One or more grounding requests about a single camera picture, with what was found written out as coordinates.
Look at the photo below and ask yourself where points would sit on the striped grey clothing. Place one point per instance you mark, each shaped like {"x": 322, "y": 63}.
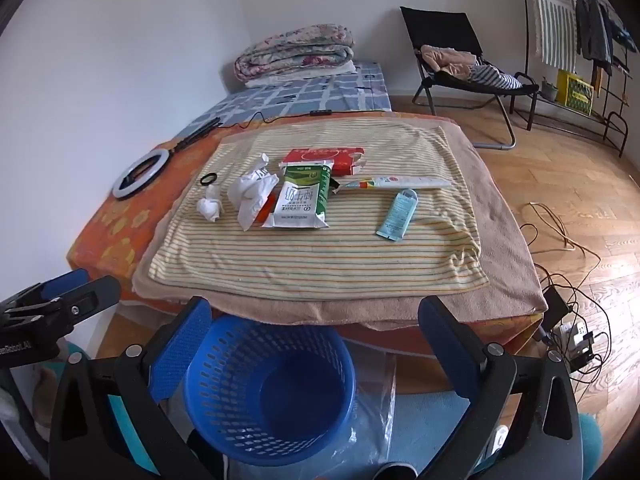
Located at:
{"x": 492, "y": 79}

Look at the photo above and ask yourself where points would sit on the black folding chair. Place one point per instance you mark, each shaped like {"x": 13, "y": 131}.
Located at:
{"x": 440, "y": 25}

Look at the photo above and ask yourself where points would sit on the beige towel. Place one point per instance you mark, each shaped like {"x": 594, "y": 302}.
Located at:
{"x": 505, "y": 260}

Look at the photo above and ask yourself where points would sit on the light blue mat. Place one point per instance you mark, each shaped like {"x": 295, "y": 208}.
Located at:
{"x": 430, "y": 425}

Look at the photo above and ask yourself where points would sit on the blue hanging garment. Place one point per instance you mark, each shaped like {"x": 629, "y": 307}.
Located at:
{"x": 622, "y": 32}

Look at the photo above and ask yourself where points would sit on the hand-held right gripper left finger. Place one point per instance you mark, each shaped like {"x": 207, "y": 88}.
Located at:
{"x": 180, "y": 345}

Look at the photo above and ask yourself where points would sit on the large white tissue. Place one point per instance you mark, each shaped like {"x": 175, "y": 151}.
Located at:
{"x": 250, "y": 195}

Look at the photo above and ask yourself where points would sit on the yellow plastic crate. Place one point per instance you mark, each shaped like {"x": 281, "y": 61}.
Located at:
{"x": 575, "y": 91}

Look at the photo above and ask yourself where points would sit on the folded floral quilt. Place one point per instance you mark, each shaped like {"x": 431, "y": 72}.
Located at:
{"x": 295, "y": 50}

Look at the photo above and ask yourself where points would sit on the black metal clothes rack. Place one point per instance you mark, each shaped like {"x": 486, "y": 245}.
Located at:
{"x": 615, "y": 125}

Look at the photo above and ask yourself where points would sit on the teal cloth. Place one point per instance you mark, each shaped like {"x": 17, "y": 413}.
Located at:
{"x": 592, "y": 450}

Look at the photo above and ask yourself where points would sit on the black tripod stand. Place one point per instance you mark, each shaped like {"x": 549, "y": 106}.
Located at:
{"x": 197, "y": 132}

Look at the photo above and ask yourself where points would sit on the red white strip pack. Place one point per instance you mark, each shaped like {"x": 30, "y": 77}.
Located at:
{"x": 405, "y": 182}

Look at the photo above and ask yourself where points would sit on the clear plastic sheet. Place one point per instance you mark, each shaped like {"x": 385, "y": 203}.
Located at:
{"x": 372, "y": 400}

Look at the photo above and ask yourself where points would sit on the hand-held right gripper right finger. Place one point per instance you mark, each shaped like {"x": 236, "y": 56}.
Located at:
{"x": 450, "y": 350}

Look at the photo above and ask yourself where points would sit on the power strip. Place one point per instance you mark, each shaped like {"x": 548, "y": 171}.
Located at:
{"x": 580, "y": 342}

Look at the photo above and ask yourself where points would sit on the blue plaid bedsheet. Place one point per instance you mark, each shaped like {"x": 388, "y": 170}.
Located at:
{"x": 310, "y": 92}

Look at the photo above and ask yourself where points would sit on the blue plastic basket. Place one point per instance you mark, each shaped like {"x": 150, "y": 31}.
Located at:
{"x": 270, "y": 400}

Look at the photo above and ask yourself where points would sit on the green striped hanging towel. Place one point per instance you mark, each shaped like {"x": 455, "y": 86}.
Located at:
{"x": 552, "y": 20}

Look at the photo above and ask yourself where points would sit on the beige clothing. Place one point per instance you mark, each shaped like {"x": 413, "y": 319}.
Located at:
{"x": 445, "y": 60}

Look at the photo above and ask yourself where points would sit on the printed paper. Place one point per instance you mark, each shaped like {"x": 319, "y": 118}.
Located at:
{"x": 260, "y": 165}

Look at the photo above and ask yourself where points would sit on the small teal tube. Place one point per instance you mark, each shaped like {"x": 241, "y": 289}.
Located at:
{"x": 397, "y": 215}

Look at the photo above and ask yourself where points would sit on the green and white milk carton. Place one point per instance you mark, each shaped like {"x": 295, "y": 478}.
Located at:
{"x": 300, "y": 200}

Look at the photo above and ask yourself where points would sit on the black power adapter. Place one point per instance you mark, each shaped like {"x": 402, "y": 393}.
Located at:
{"x": 556, "y": 305}

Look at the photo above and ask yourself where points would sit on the small white tissue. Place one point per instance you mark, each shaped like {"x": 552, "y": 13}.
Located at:
{"x": 210, "y": 208}

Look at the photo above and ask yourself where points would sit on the orange floral bedsheet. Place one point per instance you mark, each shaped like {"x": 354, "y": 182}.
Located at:
{"x": 115, "y": 220}

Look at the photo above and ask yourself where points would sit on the red cardboard box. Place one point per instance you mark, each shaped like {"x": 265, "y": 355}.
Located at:
{"x": 320, "y": 155}

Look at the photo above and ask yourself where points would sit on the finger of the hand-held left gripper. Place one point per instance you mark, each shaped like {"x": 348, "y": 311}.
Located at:
{"x": 65, "y": 281}
{"x": 90, "y": 300}

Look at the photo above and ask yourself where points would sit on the striped yellow towel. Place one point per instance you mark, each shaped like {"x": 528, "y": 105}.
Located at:
{"x": 325, "y": 255}

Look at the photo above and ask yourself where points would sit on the dark grey jacket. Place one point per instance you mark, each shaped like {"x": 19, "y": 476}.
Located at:
{"x": 592, "y": 30}

